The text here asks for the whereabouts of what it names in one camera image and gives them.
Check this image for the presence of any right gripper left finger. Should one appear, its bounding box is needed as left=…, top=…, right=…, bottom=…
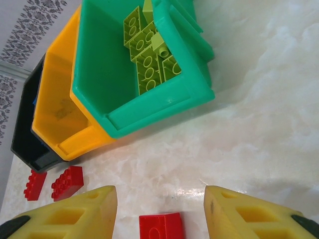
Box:
left=0, top=185, right=118, bottom=239

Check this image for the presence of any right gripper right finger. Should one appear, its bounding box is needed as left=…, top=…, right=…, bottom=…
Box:
left=203, top=185, right=319, bottom=239

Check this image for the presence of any long red lego brick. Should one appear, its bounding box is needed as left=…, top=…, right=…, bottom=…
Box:
left=139, top=212, right=184, bottom=239
left=51, top=166, right=84, bottom=202

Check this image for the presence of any long green lego brick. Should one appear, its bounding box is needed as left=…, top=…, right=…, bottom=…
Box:
left=136, top=48, right=165, bottom=97
left=129, top=21, right=160, bottom=62

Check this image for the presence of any black plastic bin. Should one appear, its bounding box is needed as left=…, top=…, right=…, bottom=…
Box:
left=10, top=52, right=63, bottom=174

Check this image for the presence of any yellow plastic bin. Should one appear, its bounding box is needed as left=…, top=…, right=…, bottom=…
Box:
left=31, top=4, right=118, bottom=162

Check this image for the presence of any green plastic bin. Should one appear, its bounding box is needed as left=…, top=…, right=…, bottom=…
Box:
left=69, top=0, right=215, bottom=139

